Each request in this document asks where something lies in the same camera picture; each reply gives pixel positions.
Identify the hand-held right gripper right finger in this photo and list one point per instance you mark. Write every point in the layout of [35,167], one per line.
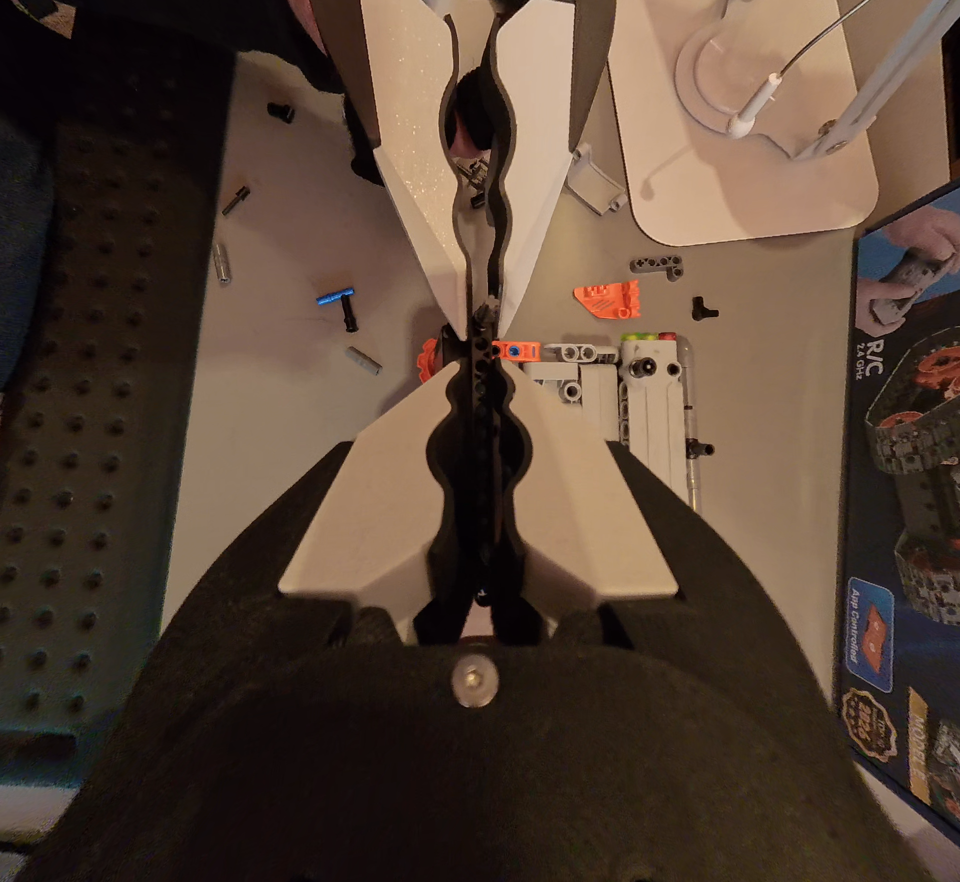
[592,515]

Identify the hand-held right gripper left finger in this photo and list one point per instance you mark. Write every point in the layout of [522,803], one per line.
[367,515]

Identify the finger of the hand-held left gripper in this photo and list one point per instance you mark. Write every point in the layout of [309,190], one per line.
[540,110]
[405,110]

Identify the building block robot chassis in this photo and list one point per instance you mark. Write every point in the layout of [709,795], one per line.
[652,410]

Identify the long black holed beam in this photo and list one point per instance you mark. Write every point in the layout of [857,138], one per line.
[480,387]

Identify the person's left hand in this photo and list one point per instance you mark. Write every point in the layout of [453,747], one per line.
[466,141]

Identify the grey clip block piece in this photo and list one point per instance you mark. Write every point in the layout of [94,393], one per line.
[476,174]

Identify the light grey panel piece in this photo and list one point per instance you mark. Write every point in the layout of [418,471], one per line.
[596,181]

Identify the short black pin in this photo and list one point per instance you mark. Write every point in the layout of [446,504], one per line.
[281,113]
[236,201]

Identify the grey axle pin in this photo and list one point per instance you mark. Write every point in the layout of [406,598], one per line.
[364,361]

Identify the grey angled beam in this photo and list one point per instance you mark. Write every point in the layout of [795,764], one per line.
[656,266]

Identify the blue axle pin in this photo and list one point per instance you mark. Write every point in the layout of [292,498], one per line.
[334,297]

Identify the orange panel piece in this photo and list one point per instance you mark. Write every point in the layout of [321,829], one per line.
[607,301]

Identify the small black angled connector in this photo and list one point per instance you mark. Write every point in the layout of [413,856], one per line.
[701,308]

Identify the dark perforated mat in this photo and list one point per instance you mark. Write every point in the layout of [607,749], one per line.
[97,372]

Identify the blue robot kit box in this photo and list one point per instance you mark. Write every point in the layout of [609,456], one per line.
[915,522]

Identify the person's leg in jeans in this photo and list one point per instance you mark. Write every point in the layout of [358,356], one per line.
[22,222]

